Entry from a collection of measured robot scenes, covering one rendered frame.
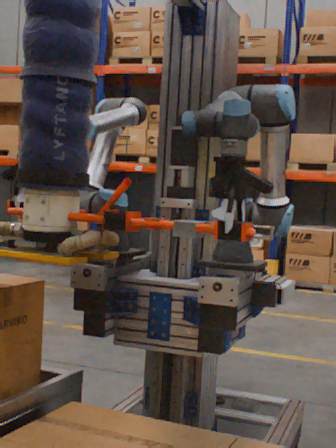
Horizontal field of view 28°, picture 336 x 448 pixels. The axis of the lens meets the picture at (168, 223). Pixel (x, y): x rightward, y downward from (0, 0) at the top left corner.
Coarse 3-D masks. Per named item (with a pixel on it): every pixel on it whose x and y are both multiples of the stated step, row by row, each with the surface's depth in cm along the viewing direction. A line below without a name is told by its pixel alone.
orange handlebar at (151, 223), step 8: (16, 208) 210; (72, 216) 199; (80, 216) 198; (88, 216) 197; (96, 216) 196; (136, 224) 191; (144, 224) 189; (152, 224) 188; (160, 224) 187; (168, 224) 186; (208, 224) 187; (200, 232) 183; (208, 232) 182; (248, 232) 177
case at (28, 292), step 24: (0, 288) 209; (24, 288) 221; (0, 312) 210; (24, 312) 222; (0, 336) 211; (24, 336) 223; (0, 360) 212; (24, 360) 224; (0, 384) 213; (24, 384) 225
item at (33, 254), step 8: (8, 240) 200; (16, 240) 201; (0, 248) 198; (8, 248) 198; (16, 248) 200; (24, 248) 201; (32, 248) 201; (48, 248) 194; (8, 256) 195; (16, 256) 194; (24, 256) 193; (32, 256) 192; (40, 256) 191; (48, 256) 190; (56, 256) 189; (64, 256) 189; (72, 256) 192; (80, 256) 193; (72, 264) 189
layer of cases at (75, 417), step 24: (72, 408) 220; (96, 408) 222; (24, 432) 197; (48, 432) 198; (72, 432) 199; (96, 432) 200; (120, 432) 202; (144, 432) 203; (168, 432) 204; (192, 432) 205; (216, 432) 206
